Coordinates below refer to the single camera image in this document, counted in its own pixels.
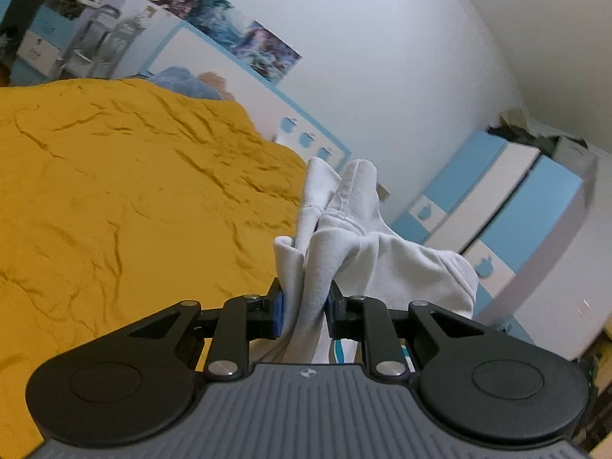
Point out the wall poster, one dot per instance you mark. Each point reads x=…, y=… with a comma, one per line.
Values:
x=224, y=24

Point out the white and blue headboard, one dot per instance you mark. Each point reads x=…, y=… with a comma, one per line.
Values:
x=267, y=105

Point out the blue pillow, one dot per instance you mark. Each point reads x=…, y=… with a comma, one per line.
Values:
x=181, y=81

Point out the clutter on wardrobe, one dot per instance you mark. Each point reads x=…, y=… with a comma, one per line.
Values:
x=530, y=136

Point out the white small garment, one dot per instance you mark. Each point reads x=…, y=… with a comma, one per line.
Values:
x=397, y=263

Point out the yellow bedspread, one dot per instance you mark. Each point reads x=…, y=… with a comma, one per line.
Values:
x=119, y=201

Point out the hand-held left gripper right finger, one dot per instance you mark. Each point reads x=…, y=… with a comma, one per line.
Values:
x=331, y=313

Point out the blue and white desk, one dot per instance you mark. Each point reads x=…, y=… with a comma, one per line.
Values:
x=33, y=33

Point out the grey chair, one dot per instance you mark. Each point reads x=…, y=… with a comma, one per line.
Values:
x=103, y=38

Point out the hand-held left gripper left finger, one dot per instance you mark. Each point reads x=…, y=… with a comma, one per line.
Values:
x=275, y=313

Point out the blue and white wardrobe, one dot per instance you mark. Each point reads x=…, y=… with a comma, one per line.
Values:
x=521, y=210

